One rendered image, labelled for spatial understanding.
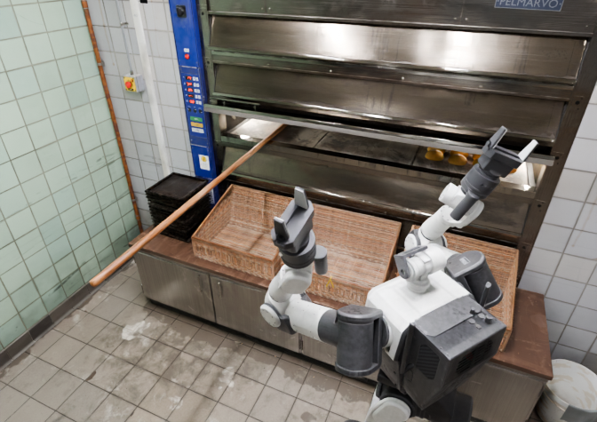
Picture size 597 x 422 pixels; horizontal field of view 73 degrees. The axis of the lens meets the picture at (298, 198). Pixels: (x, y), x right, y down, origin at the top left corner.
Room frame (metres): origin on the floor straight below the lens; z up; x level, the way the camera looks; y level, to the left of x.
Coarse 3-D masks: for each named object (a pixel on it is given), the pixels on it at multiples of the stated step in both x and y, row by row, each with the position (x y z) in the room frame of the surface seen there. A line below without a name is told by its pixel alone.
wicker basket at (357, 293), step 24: (336, 216) 2.03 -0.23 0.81; (360, 216) 1.98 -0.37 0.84; (336, 240) 1.98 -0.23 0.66; (360, 240) 1.94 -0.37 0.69; (336, 264) 1.84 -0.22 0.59; (360, 264) 1.84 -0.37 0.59; (384, 264) 1.84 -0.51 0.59; (312, 288) 1.61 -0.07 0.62; (336, 288) 1.56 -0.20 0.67; (360, 288) 1.51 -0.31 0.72
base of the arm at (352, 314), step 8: (352, 304) 0.78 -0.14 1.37; (344, 312) 0.70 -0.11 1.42; (352, 312) 0.70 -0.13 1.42; (360, 312) 0.70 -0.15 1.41; (368, 312) 0.71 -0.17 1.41; (376, 312) 0.71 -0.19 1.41; (344, 320) 0.68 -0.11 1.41; (352, 320) 0.67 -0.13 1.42; (360, 320) 0.67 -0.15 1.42; (368, 320) 0.68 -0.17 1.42; (376, 320) 0.71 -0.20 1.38; (376, 328) 0.70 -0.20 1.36; (376, 336) 0.69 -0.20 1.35; (376, 344) 0.68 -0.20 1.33; (376, 352) 0.66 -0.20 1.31; (336, 360) 0.66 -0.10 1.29; (376, 360) 0.65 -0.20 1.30; (336, 368) 0.63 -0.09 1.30; (344, 368) 0.62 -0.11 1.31; (376, 368) 0.63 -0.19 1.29; (352, 376) 0.60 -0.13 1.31; (360, 376) 0.60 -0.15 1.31
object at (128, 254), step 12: (276, 132) 2.39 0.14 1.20; (264, 144) 2.23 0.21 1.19; (228, 168) 1.89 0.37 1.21; (216, 180) 1.76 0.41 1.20; (204, 192) 1.66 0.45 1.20; (192, 204) 1.56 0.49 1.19; (156, 228) 1.35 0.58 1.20; (144, 240) 1.28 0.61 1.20; (132, 252) 1.21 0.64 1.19; (120, 264) 1.15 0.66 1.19; (96, 276) 1.06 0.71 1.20
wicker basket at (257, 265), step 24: (240, 192) 2.30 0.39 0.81; (264, 192) 2.24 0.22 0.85; (216, 216) 2.15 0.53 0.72; (240, 216) 2.26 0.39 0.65; (264, 216) 2.20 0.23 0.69; (192, 240) 1.92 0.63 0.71; (216, 240) 2.08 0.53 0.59; (240, 240) 2.08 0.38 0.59; (264, 240) 2.07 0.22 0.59; (240, 264) 1.80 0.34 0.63; (264, 264) 1.73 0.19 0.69
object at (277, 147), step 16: (240, 144) 2.34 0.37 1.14; (256, 144) 2.30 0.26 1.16; (272, 144) 2.26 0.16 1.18; (288, 144) 2.26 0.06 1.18; (336, 160) 2.09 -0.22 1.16; (352, 160) 2.05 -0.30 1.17; (368, 160) 2.04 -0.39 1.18; (416, 176) 1.91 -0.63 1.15; (432, 176) 1.88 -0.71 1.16; (448, 176) 1.85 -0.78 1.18; (464, 176) 1.85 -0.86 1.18; (512, 192) 1.73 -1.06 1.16; (528, 192) 1.70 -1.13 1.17
